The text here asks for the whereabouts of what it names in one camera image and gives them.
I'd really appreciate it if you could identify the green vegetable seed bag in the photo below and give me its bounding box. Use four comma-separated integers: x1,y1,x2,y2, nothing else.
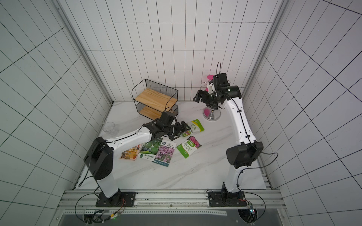
138,138,163,162

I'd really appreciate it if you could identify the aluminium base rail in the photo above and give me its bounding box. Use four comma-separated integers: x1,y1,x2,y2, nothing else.
51,189,291,226

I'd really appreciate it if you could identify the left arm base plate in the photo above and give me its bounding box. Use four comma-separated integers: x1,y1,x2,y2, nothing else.
96,191,136,208

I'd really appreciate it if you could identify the green white impatiens seed bag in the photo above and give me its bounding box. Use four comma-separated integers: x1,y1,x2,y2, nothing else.
176,140,199,159

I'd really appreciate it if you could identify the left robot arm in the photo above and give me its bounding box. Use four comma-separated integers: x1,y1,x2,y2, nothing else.
84,112,191,199

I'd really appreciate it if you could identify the orange striped seed bag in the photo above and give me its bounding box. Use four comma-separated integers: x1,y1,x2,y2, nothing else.
119,144,143,161

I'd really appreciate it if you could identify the small electronics board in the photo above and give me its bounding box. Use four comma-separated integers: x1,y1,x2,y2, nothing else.
240,209,258,224

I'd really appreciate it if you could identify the green pink flower seed bag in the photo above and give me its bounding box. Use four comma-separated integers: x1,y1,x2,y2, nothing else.
181,119,205,137

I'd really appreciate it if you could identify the clear glass cup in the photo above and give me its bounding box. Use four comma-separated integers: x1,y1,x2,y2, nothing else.
102,121,118,137

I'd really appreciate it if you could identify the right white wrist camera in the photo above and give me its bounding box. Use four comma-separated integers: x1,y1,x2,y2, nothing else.
207,80,215,94

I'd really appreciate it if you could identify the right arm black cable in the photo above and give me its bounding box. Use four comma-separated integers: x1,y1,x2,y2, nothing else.
237,151,279,221

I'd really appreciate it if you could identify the left electronics board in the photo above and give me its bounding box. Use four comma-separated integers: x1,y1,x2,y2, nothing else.
83,210,105,225

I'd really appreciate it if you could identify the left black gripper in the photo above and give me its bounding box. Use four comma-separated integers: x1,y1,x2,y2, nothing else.
163,121,190,141

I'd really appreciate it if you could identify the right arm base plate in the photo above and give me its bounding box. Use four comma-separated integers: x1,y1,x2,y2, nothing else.
206,190,248,207

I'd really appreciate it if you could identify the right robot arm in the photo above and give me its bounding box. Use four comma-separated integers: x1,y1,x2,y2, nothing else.
193,73,264,195

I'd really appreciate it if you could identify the black wire mesh shelf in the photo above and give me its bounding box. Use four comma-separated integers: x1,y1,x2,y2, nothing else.
131,79,179,120

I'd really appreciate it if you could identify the purple flower seed bag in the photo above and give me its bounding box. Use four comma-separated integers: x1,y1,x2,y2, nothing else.
153,140,177,167

